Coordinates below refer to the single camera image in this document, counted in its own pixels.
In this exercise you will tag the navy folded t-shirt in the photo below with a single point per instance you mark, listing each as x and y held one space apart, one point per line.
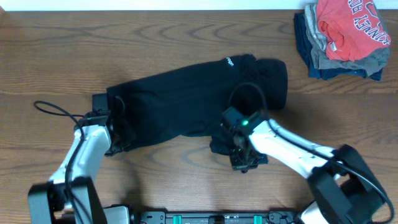
304 47

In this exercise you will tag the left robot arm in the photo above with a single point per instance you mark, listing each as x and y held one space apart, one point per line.
69 196

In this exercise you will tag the orange printed t-shirt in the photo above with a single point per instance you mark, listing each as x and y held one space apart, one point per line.
353 28

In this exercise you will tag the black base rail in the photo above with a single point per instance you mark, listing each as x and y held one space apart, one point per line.
214 217

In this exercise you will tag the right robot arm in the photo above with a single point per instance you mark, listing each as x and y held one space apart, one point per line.
344 188

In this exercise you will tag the black t-shirt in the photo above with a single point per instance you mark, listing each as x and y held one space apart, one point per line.
189 101

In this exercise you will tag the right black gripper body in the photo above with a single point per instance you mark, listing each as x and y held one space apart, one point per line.
243 159

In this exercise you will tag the grey folded t-shirt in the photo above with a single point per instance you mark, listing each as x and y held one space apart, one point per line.
370 64

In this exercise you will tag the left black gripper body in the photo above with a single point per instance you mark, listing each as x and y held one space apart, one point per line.
125 137

